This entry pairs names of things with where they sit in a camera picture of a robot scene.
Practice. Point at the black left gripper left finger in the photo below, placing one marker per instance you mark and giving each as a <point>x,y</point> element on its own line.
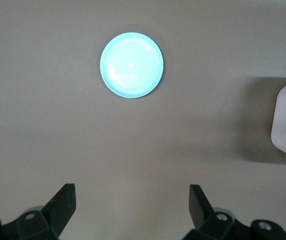
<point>55,215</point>

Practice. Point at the brown table cover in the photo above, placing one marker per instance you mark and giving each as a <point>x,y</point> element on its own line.
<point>58,125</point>

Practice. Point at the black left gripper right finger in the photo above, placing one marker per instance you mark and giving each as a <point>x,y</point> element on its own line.
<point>202,217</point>

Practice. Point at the light blue round plate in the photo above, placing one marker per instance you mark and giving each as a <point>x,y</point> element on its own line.
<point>131,65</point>

